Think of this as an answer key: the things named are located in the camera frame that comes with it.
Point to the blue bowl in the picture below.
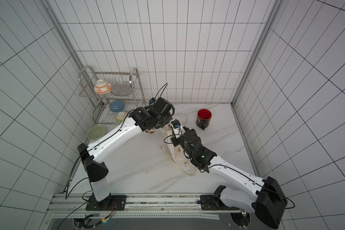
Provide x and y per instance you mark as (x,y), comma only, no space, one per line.
(117,106)

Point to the cream canvas tote bag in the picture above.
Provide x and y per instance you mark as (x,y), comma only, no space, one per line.
(175,153)

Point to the brown plush keychain decoration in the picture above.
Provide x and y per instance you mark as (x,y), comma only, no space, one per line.
(151,131)

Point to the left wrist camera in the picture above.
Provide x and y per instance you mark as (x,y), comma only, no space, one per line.
(152,101)

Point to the yellow teal patterned bowl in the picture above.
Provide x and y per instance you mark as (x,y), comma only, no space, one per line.
(120,117)

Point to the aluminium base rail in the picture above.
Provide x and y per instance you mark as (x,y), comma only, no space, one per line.
(161,205)

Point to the green bowl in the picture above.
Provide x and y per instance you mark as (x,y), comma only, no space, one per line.
(95,133)

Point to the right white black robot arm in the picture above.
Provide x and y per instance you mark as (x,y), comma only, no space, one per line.
(263,197)

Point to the metal dish rack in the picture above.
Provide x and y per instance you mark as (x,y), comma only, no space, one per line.
(101,113)

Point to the white orange patterned bowl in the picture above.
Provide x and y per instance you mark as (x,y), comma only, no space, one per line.
(102,87)

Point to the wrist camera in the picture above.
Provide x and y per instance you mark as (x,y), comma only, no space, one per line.
(152,101)
(176,124)

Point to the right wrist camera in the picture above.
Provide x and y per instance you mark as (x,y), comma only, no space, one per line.
(176,124)

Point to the red black mug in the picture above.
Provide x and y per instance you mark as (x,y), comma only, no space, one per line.
(203,118)

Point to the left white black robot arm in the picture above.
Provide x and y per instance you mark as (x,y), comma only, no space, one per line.
(155,115)

